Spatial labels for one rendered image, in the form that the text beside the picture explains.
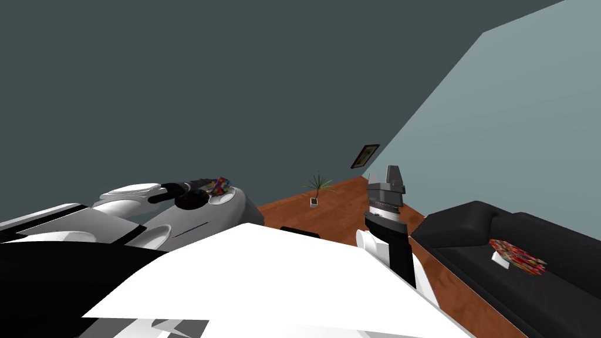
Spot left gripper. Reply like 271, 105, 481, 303
147, 180, 211, 211

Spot dark framed wall picture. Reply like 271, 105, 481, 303
349, 143, 381, 170

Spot multicoloured book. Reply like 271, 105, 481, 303
205, 177, 232, 197
488, 238, 548, 276

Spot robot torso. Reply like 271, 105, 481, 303
82, 222, 476, 338

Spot potted green plant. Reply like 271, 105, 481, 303
302, 172, 337, 209

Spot black sofa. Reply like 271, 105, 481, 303
408, 200, 601, 338

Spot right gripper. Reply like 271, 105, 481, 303
364, 164, 407, 208

